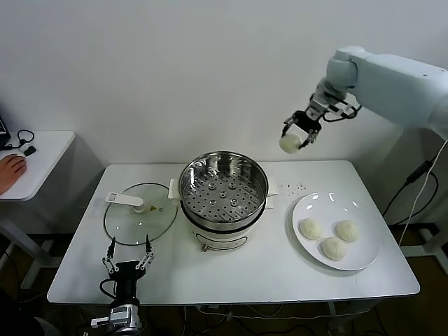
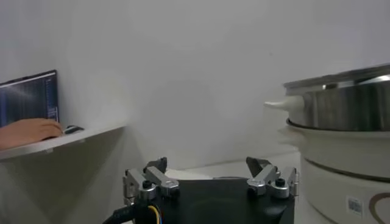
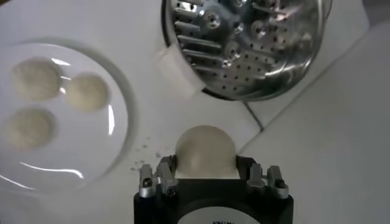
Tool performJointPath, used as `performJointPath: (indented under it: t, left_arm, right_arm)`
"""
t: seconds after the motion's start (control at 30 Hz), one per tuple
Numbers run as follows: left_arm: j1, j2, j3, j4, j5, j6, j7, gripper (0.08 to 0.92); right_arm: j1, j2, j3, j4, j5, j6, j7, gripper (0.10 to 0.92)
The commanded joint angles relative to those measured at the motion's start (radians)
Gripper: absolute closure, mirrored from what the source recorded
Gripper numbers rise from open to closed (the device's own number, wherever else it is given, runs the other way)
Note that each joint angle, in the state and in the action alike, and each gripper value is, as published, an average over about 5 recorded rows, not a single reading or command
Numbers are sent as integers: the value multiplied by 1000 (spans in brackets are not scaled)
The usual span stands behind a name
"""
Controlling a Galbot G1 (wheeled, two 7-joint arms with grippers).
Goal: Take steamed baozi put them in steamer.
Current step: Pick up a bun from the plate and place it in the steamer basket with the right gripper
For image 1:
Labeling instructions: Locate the black laptop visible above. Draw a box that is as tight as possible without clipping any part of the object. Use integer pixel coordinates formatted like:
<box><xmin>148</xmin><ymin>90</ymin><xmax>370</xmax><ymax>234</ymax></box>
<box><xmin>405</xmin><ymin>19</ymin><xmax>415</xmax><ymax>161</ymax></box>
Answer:
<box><xmin>0</xmin><ymin>106</ymin><xmax>11</xmax><ymax>151</ymax></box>

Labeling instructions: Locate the white side desk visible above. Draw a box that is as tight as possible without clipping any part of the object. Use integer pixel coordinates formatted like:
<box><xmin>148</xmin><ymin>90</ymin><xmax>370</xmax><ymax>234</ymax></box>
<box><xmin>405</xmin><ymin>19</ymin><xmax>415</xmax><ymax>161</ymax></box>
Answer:
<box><xmin>0</xmin><ymin>131</ymin><xmax>104</xmax><ymax>290</ymax></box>

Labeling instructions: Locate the white hanging cable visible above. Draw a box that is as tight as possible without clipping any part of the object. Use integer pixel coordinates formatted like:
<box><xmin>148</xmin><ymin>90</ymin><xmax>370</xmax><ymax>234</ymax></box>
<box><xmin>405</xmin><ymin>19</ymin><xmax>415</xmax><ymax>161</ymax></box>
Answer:
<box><xmin>398</xmin><ymin>138</ymin><xmax>448</xmax><ymax>246</ymax></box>

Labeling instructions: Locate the glass lid with white handle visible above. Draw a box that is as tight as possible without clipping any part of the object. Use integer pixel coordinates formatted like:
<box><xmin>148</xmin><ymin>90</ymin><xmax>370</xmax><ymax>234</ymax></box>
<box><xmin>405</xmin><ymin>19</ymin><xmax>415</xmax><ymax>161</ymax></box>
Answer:
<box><xmin>104</xmin><ymin>181</ymin><xmax>179</xmax><ymax>246</ymax></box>

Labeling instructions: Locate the white round plate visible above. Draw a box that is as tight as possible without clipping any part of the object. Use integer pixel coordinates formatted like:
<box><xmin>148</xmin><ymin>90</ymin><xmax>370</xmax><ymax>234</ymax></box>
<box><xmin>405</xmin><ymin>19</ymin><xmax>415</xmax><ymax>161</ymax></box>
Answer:
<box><xmin>292</xmin><ymin>192</ymin><xmax>382</xmax><ymax>272</ymax></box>

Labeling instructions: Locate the stainless steel steamer basket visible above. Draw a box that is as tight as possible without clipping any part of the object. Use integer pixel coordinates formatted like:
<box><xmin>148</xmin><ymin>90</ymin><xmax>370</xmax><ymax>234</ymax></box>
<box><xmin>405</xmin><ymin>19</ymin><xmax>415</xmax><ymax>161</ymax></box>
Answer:
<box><xmin>167</xmin><ymin>150</ymin><xmax>280</xmax><ymax>222</ymax></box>

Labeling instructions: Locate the white steamed baozi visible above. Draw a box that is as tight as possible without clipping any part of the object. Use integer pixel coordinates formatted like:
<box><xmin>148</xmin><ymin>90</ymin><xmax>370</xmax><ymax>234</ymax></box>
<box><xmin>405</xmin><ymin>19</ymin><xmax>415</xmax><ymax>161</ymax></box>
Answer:
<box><xmin>299</xmin><ymin>218</ymin><xmax>323</xmax><ymax>242</ymax></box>
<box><xmin>321</xmin><ymin>237</ymin><xmax>346</xmax><ymax>262</ymax></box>
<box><xmin>279</xmin><ymin>132</ymin><xmax>305</xmax><ymax>155</ymax></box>
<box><xmin>335</xmin><ymin>219</ymin><xmax>361</xmax><ymax>243</ymax></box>

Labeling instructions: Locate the black looped cable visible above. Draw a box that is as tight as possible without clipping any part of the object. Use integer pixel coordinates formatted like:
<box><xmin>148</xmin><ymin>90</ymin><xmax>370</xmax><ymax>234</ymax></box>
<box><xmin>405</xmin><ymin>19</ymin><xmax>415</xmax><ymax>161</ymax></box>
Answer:
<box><xmin>6</xmin><ymin>129</ymin><xmax>35</xmax><ymax>151</ymax></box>

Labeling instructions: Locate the person's hand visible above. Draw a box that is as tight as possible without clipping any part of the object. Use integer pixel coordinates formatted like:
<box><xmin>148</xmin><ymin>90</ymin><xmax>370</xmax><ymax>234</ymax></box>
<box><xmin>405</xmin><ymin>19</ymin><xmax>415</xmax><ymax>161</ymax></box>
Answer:
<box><xmin>0</xmin><ymin>153</ymin><xmax>28</xmax><ymax>196</ymax></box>

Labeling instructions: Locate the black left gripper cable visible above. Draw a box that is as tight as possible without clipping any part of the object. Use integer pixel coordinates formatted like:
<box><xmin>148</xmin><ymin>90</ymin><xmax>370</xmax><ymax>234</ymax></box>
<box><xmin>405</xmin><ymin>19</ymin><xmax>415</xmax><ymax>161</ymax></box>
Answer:
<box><xmin>99</xmin><ymin>278</ymin><xmax>120</xmax><ymax>299</ymax></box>

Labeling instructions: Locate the black power cable with adapter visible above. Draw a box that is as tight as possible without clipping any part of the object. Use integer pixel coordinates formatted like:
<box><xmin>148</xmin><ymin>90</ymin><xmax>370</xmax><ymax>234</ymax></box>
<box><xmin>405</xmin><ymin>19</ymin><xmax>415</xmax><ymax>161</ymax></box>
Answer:
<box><xmin>381</xmin><ymin>159</ymin><xmax>440</xmax><ymax>225</ymax></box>

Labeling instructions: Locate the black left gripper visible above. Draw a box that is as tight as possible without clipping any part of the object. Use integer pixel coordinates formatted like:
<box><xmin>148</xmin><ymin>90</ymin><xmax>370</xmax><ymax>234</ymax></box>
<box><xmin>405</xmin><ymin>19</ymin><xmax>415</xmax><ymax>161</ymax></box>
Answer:
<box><xmin>101</xmin><ymin>234</ymin><xmax>156</xmax><ymax>299</ymax></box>

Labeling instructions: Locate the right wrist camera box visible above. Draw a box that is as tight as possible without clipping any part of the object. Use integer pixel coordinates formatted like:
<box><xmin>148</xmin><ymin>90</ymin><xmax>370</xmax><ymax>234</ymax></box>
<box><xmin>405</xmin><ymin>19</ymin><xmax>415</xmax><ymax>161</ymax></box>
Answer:
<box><xmin>325</xmin><ymin>99</ymin><xmax>362</xmax><ymax>123</ymax></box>

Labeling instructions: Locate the white electric cooking pot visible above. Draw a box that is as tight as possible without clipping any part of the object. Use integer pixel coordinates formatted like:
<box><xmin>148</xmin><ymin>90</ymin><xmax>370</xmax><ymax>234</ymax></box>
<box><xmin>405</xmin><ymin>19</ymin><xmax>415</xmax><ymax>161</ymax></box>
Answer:
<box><xmin>180</xmin><ymin>195</ymin><xmax>277</xmax><ymax>253</ymax></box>

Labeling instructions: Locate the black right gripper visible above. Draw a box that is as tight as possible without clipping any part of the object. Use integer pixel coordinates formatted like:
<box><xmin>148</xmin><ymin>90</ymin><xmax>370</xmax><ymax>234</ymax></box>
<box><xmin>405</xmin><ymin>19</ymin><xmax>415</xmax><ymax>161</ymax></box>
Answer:
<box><xmin>281</xmin><ymin>110</ymin><xmax>323</xmax><ymax>151</ymax></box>

